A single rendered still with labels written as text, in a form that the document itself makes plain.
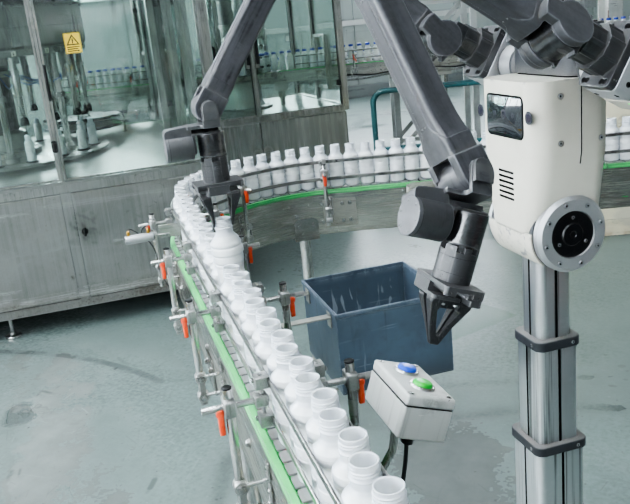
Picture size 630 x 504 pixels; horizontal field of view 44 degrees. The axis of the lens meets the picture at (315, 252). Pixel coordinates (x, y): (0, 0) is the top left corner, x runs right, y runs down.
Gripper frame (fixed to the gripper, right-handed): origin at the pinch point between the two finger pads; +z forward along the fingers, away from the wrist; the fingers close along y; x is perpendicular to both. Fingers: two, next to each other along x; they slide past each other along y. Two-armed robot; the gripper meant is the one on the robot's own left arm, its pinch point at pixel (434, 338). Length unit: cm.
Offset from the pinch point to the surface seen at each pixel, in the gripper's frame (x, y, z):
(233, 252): -18, -62, 6
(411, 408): -2.5, 3.7, 9.8
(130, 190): -13, -365, 44
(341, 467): -17.7, 18.2, 12.6
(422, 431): 0.2, 3.7, 13.2
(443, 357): 46, -74, 26
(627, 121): 146, -160, -52
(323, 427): -18.9, 12.6, 10.2
